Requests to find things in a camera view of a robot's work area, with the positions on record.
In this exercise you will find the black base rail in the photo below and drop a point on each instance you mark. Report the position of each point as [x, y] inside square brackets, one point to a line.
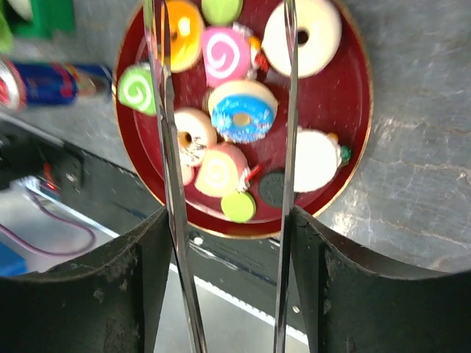
[100, 190]

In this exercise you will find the black sandwich cookie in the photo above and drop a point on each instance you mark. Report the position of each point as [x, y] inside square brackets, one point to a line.
[271, 188]

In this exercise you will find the orange glazed donut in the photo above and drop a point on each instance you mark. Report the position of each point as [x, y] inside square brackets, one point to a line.
[185, 35]

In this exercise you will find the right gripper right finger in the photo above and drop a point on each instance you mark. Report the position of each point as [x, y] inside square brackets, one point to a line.
[356, 300]

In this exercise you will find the blue sprinkled donut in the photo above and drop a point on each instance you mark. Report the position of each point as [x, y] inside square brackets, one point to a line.
[242, 110]

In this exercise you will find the metal tongs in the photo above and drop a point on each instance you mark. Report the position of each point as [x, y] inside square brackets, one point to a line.
[157, 34]

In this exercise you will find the dark red round tray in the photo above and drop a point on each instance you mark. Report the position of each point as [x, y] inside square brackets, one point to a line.
[339, 100]

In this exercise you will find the white ring donut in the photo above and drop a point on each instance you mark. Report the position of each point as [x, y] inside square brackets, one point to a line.
[322, 23]

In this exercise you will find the green macaron upper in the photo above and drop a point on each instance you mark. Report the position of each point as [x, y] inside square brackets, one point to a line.
[221, 12]

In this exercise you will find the green swirl cake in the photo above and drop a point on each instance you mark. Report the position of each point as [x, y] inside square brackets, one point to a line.
[135, 89]

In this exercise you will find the green plastic basket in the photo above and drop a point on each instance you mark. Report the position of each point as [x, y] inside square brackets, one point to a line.
[40, 19]

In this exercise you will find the green macaron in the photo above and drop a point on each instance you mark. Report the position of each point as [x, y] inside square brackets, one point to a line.
[239, 207]
[221, 12]

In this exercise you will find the pink swirl cake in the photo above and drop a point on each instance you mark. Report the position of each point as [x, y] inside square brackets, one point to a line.
[226, 55]
[223, 171]

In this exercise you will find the green macaron lower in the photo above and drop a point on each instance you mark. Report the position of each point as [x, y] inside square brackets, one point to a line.
[239, 207]

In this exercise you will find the white cream cake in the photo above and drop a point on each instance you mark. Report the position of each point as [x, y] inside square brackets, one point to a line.
[318, 157]

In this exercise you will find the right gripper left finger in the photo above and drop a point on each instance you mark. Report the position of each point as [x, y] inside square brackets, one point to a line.
[108, 300]

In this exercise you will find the energy drink can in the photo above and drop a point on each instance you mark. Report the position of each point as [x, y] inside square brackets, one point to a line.
[27, 85]

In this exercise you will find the toy napa cabbage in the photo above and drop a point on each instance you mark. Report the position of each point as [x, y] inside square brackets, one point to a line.
[5, 25]

